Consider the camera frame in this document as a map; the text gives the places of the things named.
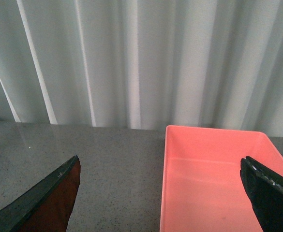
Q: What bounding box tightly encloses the white pleated curtain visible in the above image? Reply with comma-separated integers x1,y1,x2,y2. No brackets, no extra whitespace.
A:
0,0,283,137

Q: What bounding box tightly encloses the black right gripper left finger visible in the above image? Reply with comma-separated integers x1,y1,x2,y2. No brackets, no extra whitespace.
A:
0,155,81,232

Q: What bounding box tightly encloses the pink plastic tray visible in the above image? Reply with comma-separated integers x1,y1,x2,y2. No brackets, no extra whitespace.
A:
160,125,283,232

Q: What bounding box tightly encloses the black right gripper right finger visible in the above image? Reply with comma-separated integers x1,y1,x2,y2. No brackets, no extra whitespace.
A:
240,156,283,232

